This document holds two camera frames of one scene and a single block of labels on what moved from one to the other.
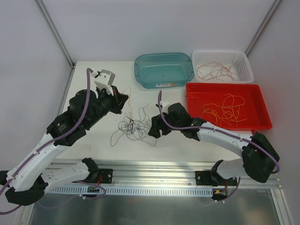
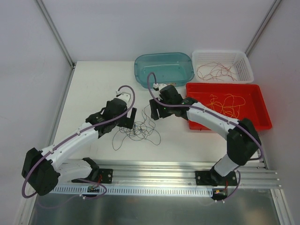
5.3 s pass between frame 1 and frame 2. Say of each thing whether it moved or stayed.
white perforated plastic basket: stayed
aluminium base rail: stayed
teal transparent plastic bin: stayed
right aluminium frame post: stayed
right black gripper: moved
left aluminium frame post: stayed
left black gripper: moved
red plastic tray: stayed
